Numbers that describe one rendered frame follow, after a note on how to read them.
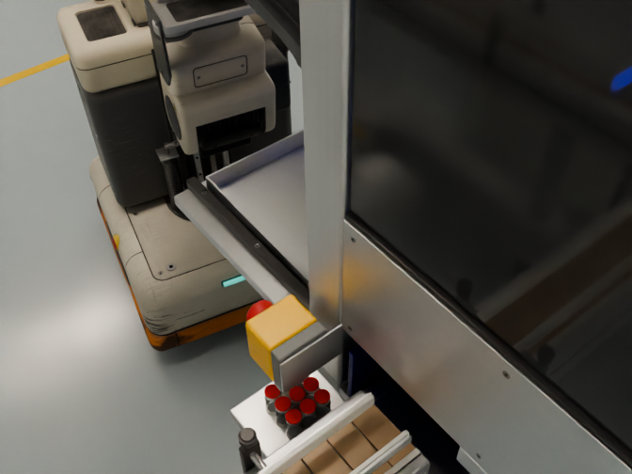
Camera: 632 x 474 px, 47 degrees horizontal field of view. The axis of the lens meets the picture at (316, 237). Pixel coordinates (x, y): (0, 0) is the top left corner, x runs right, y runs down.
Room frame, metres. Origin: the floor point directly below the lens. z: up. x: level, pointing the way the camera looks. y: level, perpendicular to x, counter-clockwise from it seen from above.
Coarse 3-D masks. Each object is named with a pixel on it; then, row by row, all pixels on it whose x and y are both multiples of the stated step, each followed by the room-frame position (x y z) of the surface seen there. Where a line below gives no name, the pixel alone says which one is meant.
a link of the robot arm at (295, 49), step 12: (252, 0) 0.82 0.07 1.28; (264, 0) 0.80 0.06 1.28; (276, 0) 0.81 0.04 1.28; (288, 0) 0.81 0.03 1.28; (264, 12) 0.81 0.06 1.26; (276, 12) 0.80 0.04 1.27; (288, 12) 0.80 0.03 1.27; (276, 24) 0.81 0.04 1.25; (288, 24) 0.80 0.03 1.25; (288, 36) 0.80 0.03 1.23; (288, 48) 0.82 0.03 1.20; (300, 48) 0.79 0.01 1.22; (300, 60) 0.80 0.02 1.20
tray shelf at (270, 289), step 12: (180, 204) 0.87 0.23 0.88; (192, 204) 0.87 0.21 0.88; (192, 216) 0.84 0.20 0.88; (204, 216) 0.84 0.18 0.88; (204, 228) 0.81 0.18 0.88; (216, 228) 0.81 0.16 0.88; (216, 240) 0.78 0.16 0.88; (228, 240) 0.78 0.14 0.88; (228, 252) 0.76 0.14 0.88; (240, 252) 0.76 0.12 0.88; (240, 264) 0.73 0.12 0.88; (252, 264) 0.73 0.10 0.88; (252, 276) 0.70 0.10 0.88; (264, 276) 0.70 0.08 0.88; (264, 288) 0.68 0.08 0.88; (276, 288) 0.68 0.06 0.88; (276, 300) 0.66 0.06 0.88
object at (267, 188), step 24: (288, 144) 0.99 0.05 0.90; (240, 168) 0.93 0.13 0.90; (264, 168) 0.95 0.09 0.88; (288, 168) 0.95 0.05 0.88; (216, 192) 0.87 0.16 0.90; (240, 192) 0.89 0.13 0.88; (264, 192) 0.89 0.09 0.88; (288, 192) 0.89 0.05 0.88; (240, 216) 0.81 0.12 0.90; (264, 216) 0.83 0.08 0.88; (288, 216) 0.83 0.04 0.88; (264, 240) 0.76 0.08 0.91; (288, 240) 0.78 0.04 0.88; (288, 264) 0.71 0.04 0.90
